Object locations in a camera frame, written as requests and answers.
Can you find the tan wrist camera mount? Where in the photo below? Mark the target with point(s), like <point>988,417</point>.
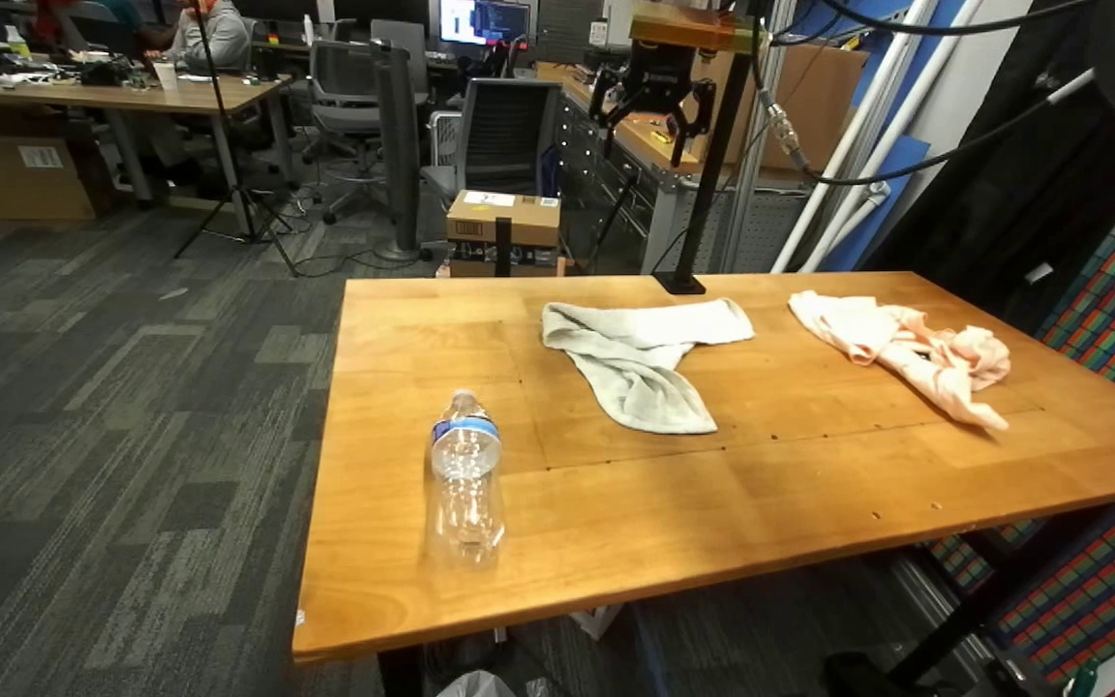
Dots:
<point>696,27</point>

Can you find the black tripod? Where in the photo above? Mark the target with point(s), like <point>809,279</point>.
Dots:
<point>225,129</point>

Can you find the short black post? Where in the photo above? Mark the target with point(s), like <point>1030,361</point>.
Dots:
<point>505,245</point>

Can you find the cardboard box with label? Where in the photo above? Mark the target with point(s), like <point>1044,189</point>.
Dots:
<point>21,180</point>

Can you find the white crumpled bag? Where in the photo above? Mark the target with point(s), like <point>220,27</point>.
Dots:
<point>475,683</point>

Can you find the workbench with drawer cabinet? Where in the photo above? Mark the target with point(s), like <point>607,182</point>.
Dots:
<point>597,193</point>

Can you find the white terry towel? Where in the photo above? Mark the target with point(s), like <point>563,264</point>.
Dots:
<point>640,370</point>

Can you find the black pole stand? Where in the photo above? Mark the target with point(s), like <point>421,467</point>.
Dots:
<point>710,193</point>

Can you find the black curtain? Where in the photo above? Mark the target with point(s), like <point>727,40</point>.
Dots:
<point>1009,219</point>

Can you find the pink crumpled cloth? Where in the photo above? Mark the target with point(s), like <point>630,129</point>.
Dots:
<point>932,352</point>

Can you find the long wooden office desk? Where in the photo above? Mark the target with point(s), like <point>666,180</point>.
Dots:
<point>133,98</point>

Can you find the lit computer monitor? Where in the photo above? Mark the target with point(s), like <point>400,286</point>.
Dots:
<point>483,20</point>

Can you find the black table leg frame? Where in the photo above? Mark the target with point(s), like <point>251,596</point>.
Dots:
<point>957,632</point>

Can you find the large brown cardboard sheet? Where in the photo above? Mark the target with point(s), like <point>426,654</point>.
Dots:
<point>815,102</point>

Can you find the clear plastic water bottle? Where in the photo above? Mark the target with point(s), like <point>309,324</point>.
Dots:
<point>467,476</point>

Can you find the white cup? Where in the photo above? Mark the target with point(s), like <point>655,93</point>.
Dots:
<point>168,73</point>

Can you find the tall grey tower column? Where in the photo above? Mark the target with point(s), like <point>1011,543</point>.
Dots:
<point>398,139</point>

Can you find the seated person in grey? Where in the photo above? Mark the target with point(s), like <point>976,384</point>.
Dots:
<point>211,37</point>

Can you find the grey office chair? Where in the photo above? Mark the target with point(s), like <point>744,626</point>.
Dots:
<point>347,71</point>

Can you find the flat cardboard box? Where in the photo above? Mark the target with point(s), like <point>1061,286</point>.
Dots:
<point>500,219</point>

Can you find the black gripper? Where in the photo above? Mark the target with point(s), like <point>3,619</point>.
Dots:
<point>661,77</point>

